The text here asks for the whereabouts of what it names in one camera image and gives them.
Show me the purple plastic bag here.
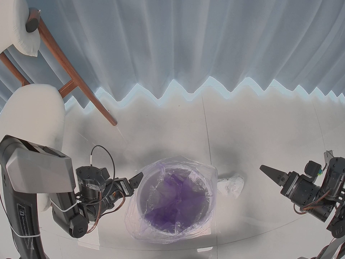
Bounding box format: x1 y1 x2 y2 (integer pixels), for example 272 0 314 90
125 157 218 244

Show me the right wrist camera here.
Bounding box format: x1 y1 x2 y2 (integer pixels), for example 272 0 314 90
305 160 323 183

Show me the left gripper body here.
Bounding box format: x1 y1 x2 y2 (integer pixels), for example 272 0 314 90
111 178 134 199

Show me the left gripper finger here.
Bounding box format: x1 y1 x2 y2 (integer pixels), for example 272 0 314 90
129 172 144 191

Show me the white cushioned wooden chair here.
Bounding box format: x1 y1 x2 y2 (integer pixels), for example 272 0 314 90
0 0 118 212

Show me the white trash bin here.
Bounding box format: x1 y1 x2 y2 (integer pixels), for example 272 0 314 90
137 166 213 233

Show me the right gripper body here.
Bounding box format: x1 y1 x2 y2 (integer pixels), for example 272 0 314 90
281 172 324 206

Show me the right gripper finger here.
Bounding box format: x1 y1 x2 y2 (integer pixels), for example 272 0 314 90
259 165 290 189

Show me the black cable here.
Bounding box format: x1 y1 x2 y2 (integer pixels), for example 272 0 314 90
90 145 116 181

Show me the pale blue curtain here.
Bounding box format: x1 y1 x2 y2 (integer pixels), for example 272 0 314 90
0 0 345 110

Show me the crumpled white paper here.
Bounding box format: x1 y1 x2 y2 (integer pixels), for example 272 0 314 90
217 175 245 199

